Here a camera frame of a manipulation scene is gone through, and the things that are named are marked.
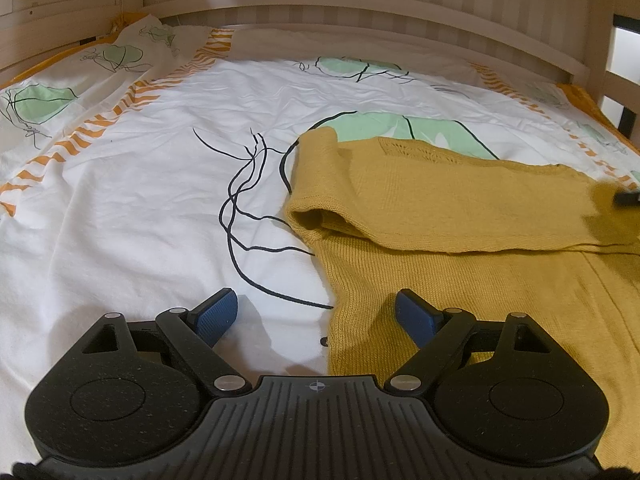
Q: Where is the white leaf print duvet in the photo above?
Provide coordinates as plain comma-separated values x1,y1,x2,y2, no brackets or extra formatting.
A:
0,12,640,461

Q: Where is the wooden bed frame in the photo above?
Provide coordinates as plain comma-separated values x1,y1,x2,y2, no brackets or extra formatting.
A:
0,0,640,141

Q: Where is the mustard yellow knitted sweater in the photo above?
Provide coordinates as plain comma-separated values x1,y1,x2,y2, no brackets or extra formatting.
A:
283,127,640,476

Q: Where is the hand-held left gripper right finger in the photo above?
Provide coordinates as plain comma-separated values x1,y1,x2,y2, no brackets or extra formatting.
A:
382,288,558,394

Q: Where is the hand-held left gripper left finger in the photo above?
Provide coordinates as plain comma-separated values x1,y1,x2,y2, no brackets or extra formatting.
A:
80,287,252,395

